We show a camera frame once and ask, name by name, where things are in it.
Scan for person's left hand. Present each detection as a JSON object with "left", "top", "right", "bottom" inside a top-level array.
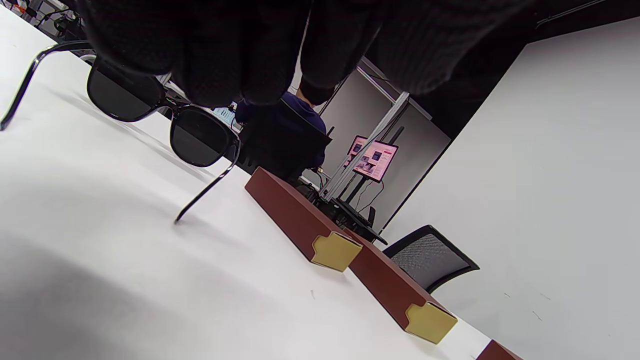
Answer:
[{"left": 75, "top": 0, "right": 531, "bottom": 109}]

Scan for black sunglasses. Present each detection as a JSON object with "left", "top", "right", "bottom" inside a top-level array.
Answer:
[{"left": 0, "top": 40, "right": 244, "bottom": 224}]

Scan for brown storage box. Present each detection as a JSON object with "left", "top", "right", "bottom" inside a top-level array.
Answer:
[
  {"left": 244, "top": 166, "right": 364, "bottom": 274},
  {"left": 475, "top": 339, "right": 524, "bottom": 360},
  {"left": 345, "top": 227, "right": 459, "bottom": 346}
]

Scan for black office chair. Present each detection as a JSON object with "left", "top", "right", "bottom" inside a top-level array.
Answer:
[{"left": 235, "top": 100, "right": 334, "bottom": 184}]

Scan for computer monitor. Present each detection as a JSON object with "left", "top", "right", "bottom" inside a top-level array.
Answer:
[{"left": 344, "top": 135, "right": 400, "bottom": 184}]

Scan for black computer desk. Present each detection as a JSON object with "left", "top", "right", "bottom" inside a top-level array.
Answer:
[{"left": 325, "top": 197, "right": 389, "bottom": 246}]

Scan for black mesh armchair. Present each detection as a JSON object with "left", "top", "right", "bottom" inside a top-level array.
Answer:
[{"left": 382, "top": 224, "right": 481, "bottom": 295}]

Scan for aluminium frame post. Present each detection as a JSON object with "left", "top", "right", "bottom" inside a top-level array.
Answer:
[{"left": 320, "top": 91, "right": 411, "bottom": 202}]

